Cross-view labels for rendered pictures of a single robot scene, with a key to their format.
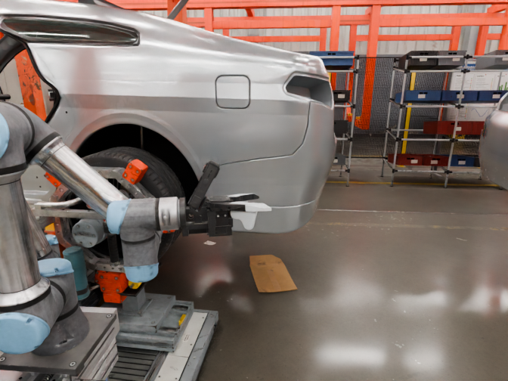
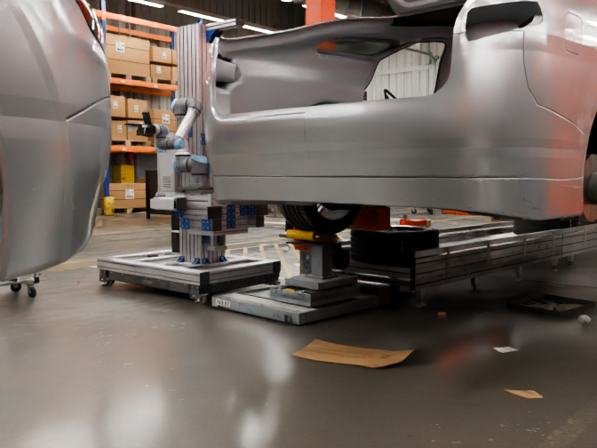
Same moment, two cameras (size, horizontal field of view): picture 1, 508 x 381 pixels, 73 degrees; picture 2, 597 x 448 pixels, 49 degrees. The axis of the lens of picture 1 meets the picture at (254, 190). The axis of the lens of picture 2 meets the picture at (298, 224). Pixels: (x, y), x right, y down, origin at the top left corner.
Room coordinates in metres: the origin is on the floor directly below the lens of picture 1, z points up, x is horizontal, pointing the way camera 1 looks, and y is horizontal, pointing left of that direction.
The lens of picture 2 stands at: (4.19, -2.95, 0.92)
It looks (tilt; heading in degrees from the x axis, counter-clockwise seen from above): 4 degrees down; 126
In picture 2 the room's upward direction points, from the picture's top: straight up
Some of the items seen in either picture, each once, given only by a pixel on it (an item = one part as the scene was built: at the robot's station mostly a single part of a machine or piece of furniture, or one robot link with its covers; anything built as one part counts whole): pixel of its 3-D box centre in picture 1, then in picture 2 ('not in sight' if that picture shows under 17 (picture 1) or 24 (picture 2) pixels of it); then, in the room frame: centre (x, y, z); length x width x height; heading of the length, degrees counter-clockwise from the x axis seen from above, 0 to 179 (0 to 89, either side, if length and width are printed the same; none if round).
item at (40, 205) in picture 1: (66, 192); not in sight; (1.49, 0.86, 1.03); 0.19 x 0.18 x 0.11; 172
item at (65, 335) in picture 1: (57, 320); (199, 180); (0.80, 0.55, 0.87); 0.15 x 0.15 x 0.10
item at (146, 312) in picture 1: (133, 292); (322, 262); (1.76, 0.72, 0.32); 0.40 x 0.30 x 0.28; 82
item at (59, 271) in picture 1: (48, 286); (197, 164); (0.80, 0.55, 0.98); 0.13 x 0.12 x 0.14; 10
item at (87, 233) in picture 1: (97, 226); not in sight; (1.52, 0.75, 0.85); 0.21 x 0.14 x 0.14; 172
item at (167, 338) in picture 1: (144, 320); (315, 292); (1.75, 0.66, 0.13); 0.50 x 0.36 x 0.10; 82
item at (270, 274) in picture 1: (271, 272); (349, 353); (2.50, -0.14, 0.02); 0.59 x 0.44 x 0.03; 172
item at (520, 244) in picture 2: not in sight; (498, 252); (2.41, 2.35, 0.28); 2.47 x 0.06 x 0.22; 82
